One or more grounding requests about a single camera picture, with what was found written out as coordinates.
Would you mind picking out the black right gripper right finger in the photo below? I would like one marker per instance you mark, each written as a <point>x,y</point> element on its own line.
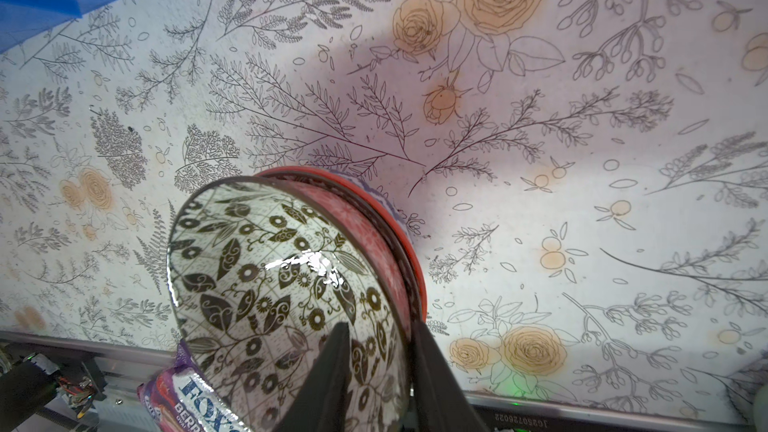
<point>440,402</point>

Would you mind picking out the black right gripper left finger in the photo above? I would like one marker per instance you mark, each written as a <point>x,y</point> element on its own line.
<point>320,403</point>

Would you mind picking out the black leaf pattern pink bowl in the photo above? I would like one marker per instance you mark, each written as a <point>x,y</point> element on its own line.
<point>249,258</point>

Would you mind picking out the black leaf pattern red bowl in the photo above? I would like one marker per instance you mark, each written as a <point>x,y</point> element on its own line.
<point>378,210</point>

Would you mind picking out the blue chevron bottom bowl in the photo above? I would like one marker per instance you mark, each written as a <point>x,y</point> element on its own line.
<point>410,223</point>

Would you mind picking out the purple Fox's candy bag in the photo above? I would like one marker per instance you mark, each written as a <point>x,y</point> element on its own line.
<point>178,399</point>

